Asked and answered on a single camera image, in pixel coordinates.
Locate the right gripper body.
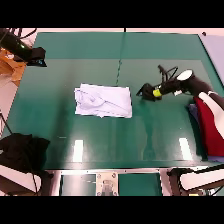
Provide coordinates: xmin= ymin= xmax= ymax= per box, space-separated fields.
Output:
xmin=151 ymin=79 xmax=178 ymax=100

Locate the red garment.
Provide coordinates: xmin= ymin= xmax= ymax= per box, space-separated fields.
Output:
xmin=192 ymin=96 xmax=224 ymax=158

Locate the black garment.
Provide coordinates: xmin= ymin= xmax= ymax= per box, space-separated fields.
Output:
xmin=0 ymin=132 xmax=51 ymax=175

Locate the light blue shirt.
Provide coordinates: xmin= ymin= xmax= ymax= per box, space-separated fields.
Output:
xmin=73 ymin=82 xmax=134 ymax=120

